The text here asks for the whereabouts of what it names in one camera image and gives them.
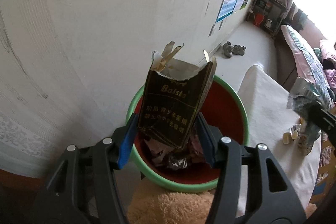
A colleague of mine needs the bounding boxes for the bed with pink blanket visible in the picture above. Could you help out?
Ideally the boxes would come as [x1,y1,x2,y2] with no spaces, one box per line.
[274,25,336,109]

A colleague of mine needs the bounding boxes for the dark storage shelf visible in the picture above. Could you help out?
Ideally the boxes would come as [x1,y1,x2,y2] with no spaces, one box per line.
[246,0,288,38]

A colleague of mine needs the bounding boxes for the crumpled silver foil wrapper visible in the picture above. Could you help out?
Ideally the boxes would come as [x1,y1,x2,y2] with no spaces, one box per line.
[168,152,195,169]

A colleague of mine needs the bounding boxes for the crumpled white pink paper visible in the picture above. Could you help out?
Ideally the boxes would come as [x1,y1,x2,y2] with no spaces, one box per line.
[143,135,168,167]

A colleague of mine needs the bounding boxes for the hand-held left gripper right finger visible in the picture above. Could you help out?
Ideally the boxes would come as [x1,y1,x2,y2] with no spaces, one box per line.
[196,112,307,224]

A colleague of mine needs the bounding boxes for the green bin with red inside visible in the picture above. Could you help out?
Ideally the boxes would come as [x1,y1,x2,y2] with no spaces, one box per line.
[125,75,248,193]

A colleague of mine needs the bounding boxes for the floral cushion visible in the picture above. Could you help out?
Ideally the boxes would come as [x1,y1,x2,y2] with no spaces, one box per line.
[316,145,332,185]

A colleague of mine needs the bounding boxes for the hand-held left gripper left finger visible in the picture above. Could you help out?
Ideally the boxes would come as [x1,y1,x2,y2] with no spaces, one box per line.
[30,114,139,224]

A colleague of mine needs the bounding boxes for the orange bucket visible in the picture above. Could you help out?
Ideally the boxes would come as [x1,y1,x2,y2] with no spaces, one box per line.
[252,13,264,28]

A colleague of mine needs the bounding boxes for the grey checked blanket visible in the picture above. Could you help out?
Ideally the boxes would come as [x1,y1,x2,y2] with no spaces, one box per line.
[281,25,334,109]

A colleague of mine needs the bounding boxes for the pink floral bedding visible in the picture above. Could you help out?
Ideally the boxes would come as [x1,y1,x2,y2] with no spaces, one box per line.
[319,39,336,77]

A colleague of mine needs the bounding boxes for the white cloth covered table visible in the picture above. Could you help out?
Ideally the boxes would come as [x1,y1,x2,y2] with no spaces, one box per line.
[238,65,322,214]

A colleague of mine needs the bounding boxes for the dark hanging clothes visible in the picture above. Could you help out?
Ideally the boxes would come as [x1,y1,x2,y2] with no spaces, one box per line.
[289,4,307,30]

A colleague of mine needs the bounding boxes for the crumpled pink wrapper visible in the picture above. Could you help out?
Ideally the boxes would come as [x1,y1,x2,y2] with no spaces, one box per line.
[189,133,208,164]

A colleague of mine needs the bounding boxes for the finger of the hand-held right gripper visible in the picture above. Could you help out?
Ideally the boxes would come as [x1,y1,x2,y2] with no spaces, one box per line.
[302,102,336,147]

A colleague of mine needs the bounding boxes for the silver green snack wrapper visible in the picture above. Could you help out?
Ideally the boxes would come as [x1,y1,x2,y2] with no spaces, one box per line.
[287,76,334,122]

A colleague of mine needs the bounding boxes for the torn dark gold cigarette box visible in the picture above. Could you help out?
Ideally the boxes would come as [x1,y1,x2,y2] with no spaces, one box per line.
[138,41,218,149]

